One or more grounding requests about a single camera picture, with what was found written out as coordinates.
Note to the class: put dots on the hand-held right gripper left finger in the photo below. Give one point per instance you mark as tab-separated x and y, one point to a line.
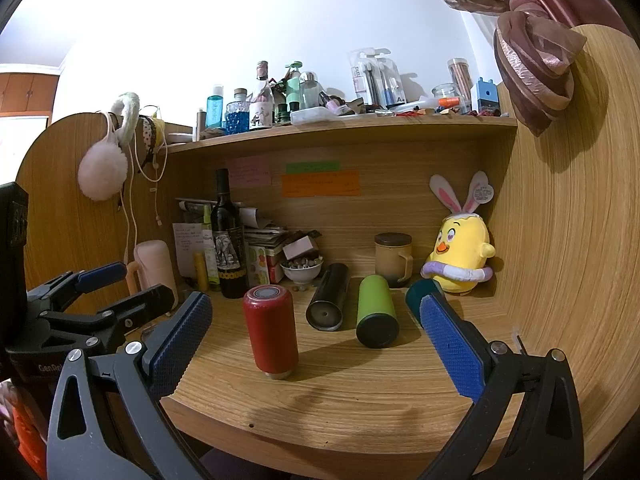
181	340

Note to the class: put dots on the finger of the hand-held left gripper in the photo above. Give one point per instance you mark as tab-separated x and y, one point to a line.
102	275
145	305

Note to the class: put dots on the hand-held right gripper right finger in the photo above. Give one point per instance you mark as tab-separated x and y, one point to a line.
450	347

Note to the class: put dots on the teal cup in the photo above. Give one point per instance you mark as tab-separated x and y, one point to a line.
414	297

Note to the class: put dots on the green cup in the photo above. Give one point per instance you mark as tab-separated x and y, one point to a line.
376	310

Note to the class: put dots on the red cup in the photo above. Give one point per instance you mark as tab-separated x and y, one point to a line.
270	332

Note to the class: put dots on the black cup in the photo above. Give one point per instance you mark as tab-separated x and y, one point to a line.
327	295

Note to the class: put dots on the yellow tube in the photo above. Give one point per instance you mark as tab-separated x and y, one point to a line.
201	270

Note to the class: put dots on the white handwritten note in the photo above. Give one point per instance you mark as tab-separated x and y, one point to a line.
186	247

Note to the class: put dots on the green tube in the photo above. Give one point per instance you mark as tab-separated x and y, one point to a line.
209	255

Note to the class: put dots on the yellow chick plush toy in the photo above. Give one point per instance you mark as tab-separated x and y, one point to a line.
462	250

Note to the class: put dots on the dark wine bottle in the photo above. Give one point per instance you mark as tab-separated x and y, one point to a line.
227	245

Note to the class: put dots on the brown lidded mug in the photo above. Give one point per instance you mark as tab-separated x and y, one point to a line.
392	260

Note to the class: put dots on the white fluffy earmuffs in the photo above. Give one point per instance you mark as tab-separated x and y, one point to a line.
102	170

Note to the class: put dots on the fruit print tin box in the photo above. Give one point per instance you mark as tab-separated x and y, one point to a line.
260	262

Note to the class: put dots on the white bowl of nuts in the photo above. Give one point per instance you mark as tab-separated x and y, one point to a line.
301	272

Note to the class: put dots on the stack of papers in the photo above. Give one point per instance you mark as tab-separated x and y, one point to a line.
260	225

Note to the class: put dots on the polka-dot headband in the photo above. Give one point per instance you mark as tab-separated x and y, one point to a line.
147	135

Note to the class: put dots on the wooden desk shelf unit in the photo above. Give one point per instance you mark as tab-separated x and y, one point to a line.
400	205

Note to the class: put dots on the small cardboard box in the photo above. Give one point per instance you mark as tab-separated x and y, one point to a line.
301	246

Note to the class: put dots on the pink sticky note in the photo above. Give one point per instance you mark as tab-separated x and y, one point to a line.
248	172

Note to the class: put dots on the orange cloth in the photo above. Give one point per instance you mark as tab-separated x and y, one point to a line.
27	435

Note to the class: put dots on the blue liquid bottle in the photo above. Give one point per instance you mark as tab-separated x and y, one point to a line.
215	107

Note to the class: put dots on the orange sticky note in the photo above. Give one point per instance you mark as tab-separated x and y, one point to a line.
320	183

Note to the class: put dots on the blue beads jar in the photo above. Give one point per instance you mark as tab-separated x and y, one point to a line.
237	115

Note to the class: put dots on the green sticky note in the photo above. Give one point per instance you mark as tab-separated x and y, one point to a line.
312	166

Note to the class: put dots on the pink label glass bottle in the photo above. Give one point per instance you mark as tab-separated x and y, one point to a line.
261	102

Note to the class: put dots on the short glass jar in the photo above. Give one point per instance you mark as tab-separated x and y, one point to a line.
446	94

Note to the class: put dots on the blue pencil sharpener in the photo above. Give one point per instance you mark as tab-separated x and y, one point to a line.
485	96

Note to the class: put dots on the white plastic tray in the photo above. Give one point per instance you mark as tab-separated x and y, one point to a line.
315	116

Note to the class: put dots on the green pump bottle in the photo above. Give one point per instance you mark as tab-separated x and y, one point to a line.
293	87

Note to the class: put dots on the tall clear tube jar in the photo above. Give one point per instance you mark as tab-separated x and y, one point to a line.
460	80

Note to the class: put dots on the toothbrush blister pack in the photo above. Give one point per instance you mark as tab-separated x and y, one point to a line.
390	80
364	77

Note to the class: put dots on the pink curtain tieback bow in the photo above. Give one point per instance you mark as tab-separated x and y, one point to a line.
535	60

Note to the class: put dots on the wooden wall cabinet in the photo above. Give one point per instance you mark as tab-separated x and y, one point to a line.
25	92

